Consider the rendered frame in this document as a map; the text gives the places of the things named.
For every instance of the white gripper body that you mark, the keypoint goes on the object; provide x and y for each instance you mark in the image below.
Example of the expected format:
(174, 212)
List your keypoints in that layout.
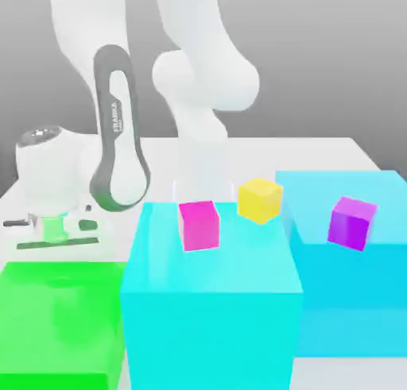
(57, 244)

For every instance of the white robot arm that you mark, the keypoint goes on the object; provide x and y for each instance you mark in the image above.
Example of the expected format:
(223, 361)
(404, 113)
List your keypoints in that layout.
(203, 62)

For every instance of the small magenta cube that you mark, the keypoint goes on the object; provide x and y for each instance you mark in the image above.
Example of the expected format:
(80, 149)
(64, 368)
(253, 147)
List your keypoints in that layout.
(199, 226)

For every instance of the small yellow cube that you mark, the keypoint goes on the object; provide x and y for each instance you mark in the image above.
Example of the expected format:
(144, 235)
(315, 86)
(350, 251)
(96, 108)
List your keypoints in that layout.
(259, 200)

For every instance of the small purple cube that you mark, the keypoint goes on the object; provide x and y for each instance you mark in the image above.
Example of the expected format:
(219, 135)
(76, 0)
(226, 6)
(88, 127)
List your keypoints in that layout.
(349, 224)

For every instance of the large green box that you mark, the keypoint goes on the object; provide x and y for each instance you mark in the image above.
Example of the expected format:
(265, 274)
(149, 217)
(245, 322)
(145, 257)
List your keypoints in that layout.
(60, 323)

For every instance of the large cyan box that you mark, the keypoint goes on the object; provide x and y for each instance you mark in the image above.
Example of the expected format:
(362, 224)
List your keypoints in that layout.
(210, 301)

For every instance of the large sky blue box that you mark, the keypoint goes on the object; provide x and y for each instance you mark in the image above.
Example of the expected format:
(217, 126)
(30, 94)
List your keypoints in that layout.
(349, 285)

